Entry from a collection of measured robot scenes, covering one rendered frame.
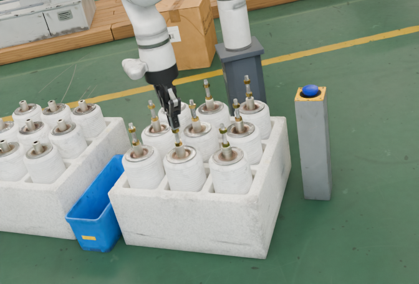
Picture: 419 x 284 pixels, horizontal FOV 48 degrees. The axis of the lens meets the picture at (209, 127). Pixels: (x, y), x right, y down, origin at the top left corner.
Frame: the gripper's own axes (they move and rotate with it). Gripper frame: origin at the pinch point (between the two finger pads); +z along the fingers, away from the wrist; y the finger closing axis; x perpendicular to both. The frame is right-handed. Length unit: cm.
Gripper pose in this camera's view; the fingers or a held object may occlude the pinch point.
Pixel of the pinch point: (173, 119)
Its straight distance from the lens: 110.3
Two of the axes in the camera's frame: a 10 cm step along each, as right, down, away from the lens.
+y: -4.0, -3.9, 8.3
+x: -9.0, 3.4, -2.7
